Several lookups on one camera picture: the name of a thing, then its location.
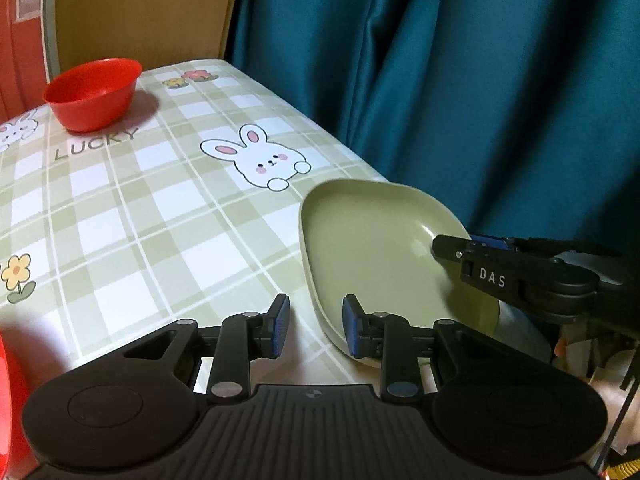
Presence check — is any checked rabbit print tablecloth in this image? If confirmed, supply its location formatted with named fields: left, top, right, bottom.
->
left=0, top=59, right=441, bottom=411

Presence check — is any printed room scene backdrop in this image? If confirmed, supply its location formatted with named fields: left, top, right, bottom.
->
left=0, top=0, right=60, bottom=122

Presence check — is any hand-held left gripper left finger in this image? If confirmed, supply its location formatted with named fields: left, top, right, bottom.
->
left=122, top=293, right=291, bottom=404

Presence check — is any red plastic dish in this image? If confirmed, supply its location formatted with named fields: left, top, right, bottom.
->
left=0, top=332, right=30, bottom=480

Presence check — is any wooden board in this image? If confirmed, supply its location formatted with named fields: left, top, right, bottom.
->
left=52, top=0, right=246, bottom=74

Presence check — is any red plastic bowl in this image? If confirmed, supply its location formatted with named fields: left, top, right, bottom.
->
left=42, top=58, right=144, bottom=133

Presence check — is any black cable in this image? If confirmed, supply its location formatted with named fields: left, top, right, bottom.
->
left=597, top=372, right=640, bottom=476

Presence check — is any pale blue cloth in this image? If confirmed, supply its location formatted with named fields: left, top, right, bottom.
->
left=494, top=304, right=557, bottom=367

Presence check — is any teal curtain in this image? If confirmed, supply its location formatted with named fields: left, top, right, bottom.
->
left=222, top=0, right=640, bottom=283

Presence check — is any green square plate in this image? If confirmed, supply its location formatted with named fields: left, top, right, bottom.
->
left=299, top=178, right=501, bottom=369

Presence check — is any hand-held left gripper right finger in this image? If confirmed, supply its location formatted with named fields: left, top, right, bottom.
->
left=341, top=294, right=507, bottom=405

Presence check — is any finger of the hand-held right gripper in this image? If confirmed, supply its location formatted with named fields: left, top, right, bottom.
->
left=432, top=233, right=524, bottom=306
left=470, top=233, right=609, bottom=258

